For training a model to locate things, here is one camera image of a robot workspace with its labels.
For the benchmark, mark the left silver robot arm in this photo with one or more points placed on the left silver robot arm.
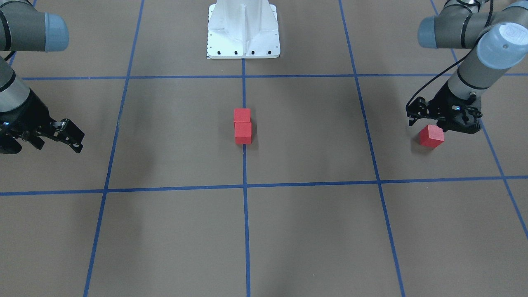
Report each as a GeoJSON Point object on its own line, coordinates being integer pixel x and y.
{"type": "Point", "coordinates": [496, 41]}

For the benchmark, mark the red block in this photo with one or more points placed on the red block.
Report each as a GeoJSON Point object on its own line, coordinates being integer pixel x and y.
{"type": "Point", "coordinates": [431, 136]}
{"type": "Point", "coordinates": [243, 133]}
{"type": "Point", "coordinates": [242, 115]}

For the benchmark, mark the white central pedestal column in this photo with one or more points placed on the white central pedestal column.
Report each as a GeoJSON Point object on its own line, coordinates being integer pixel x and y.
{"type": "Point", "coordinates": [243, 29]}

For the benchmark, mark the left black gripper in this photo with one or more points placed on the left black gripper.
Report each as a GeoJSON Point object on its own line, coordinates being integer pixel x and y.
{"type": "Point", "coordinates": [442, 101]}

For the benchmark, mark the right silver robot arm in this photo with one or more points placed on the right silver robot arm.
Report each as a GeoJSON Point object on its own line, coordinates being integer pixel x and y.
{"type": "Point", "coordinates": [25, 29]}

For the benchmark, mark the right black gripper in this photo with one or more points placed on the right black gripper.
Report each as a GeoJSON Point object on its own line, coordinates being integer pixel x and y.
{"type": "Point", "coordinates": [29, 112]}

